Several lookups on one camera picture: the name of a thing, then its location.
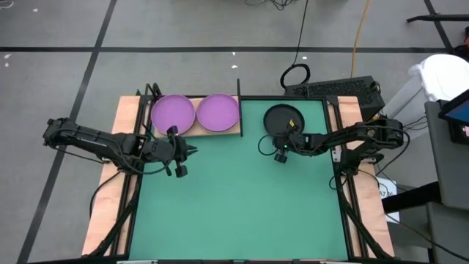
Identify grey cabinet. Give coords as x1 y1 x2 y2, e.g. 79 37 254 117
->
424 100 469 264

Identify black metal table frame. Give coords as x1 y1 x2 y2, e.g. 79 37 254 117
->
84 78 395 264

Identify black thin floor cable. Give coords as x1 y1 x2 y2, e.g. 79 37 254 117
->
386 214 469 262

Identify black computer case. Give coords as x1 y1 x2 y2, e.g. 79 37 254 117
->
284 75 385 124

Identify black camera cable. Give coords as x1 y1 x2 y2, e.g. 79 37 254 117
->
139 136 184 177
256 133 282 158

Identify white paper sheet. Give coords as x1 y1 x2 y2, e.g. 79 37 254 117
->
375 177 401 224

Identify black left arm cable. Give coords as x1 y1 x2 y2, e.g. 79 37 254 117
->
89 170 122 221

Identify yellow floor cable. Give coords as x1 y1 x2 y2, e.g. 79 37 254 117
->
350 0 371 78

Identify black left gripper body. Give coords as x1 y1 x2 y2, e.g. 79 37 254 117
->
144 136 186 164

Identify black coiled floor cable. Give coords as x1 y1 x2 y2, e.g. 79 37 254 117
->
280 0 311 89

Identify green table mat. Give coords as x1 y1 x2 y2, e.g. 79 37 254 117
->
128 98 349 261

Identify tangled black cables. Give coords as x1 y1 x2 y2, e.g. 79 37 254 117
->
243 0 300 11

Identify wooden shelf with black frame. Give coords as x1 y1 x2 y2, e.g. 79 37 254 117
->
149 78 244 139

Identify purple round plate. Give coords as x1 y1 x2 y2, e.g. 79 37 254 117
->
196 92 241 133
149 94 196 136

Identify white cloth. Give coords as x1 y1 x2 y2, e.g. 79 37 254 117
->
408 54 469 103

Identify black left camera cable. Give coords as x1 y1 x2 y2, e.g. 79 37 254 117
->
139 136 184 177

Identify black right camera cable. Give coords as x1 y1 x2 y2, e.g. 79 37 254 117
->
256 133 282 158

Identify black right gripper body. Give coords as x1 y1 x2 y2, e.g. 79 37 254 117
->
282 132 321 155

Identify black beam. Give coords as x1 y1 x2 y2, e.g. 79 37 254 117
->
381 181 443 215

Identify black tablet screen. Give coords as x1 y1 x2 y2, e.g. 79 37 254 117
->
437 89 469 144

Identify black round plate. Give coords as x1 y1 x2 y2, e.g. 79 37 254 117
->
262 103 306 137

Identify black stand leg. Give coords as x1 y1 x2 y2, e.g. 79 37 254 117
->
405 13 469 23

